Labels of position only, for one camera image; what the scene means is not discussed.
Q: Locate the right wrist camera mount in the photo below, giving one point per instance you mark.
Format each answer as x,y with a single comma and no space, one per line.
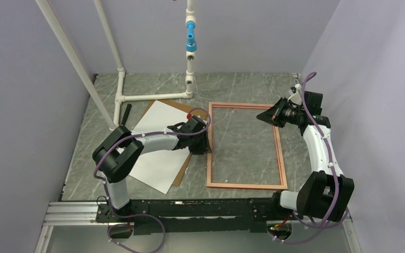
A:
295,96

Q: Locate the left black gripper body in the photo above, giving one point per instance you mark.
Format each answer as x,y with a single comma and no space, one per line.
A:
197,137

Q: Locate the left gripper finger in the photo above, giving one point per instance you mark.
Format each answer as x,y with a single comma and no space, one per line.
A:
206,147
196,147

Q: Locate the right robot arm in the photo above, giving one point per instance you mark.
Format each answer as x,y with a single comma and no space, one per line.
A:
327,191

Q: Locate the white PVC pipe stand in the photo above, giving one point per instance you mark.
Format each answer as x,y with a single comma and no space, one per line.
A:
119,99

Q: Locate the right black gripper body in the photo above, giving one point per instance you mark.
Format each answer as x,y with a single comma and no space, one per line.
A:
290,113

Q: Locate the blue pipe fitting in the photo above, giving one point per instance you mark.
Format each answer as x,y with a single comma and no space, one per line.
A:
191,45

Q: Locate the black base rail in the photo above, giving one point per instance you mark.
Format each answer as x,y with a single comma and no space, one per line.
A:
197,215

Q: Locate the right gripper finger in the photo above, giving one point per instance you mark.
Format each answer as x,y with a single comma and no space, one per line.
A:
279,121
272,114

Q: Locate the white photo sheet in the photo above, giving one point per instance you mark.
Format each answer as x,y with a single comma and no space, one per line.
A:
157,157

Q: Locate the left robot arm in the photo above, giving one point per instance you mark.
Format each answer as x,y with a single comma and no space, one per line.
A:
117,155

